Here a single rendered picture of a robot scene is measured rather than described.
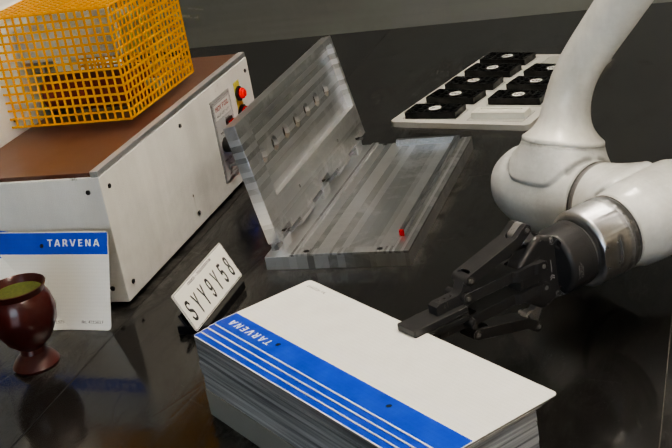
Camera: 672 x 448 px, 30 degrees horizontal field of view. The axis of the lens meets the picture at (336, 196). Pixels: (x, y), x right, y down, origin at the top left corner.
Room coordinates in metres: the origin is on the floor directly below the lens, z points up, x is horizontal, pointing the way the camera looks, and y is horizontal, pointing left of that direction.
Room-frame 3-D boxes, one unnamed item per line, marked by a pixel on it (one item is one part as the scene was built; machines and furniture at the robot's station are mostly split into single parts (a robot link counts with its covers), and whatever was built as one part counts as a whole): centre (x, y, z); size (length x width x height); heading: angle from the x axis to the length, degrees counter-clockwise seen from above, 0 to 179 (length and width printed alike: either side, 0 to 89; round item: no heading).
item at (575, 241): (1.23, -0.21, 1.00); 0.09 x 0.07 x 0.08; 122
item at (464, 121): (2.22, -0.34, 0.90); 0.40 x 0.27 x 0.01; 144
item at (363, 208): (1.77, -0.06, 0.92); 0.44 x 0.21 x 0.04; 159
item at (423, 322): (1.15, -0.07, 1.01); 0.07 x 0.03 x 0.01; 122
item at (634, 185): (1.34, -0.36, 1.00); 0.16 x 0.13 x 0.11; 122
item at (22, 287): (1.43, 0.41, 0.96); 0.09 x 0.09 x 0.11
